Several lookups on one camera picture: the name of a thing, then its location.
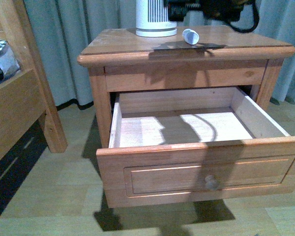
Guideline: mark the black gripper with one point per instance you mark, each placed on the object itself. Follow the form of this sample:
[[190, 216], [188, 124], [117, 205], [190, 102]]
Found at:
[[221, 10]]

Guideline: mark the wooden drawer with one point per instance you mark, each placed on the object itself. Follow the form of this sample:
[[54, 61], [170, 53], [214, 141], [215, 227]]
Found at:
[[174, 146]]

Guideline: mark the white slatted table lamp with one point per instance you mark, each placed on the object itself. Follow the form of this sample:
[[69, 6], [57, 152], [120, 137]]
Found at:
[[152, 19]]

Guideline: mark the wooden nightstand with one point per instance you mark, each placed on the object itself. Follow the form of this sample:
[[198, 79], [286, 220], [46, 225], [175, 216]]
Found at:
[[118, 60]]

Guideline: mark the checkered grey bedding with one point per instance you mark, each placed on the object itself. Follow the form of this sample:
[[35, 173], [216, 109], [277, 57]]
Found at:
[[9, 65]]

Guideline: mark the wooden bed frame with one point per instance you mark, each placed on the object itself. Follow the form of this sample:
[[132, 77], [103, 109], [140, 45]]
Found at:
[[26, 97]]

